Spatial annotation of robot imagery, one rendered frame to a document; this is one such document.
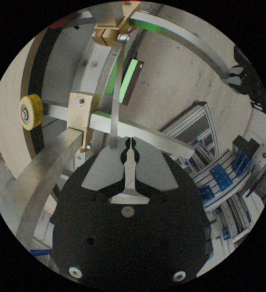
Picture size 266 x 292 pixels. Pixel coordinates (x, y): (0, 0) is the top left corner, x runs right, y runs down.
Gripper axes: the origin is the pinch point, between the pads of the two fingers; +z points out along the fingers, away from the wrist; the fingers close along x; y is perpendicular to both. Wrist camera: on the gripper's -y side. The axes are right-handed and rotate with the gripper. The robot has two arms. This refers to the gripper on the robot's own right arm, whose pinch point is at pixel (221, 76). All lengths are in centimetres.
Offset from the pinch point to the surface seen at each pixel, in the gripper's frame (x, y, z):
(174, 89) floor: 6, 20, 83
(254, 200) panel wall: -37, 238, -40
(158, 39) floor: 59, -19, 82
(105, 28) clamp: -6.4, -28.2, -5.0
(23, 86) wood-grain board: -19.0, -45.6, -7.1
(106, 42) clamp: -8.5, -27.8, -2.4
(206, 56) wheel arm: -1.5, -8.7, -3.1
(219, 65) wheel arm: -1.0, -5.0, -3.6
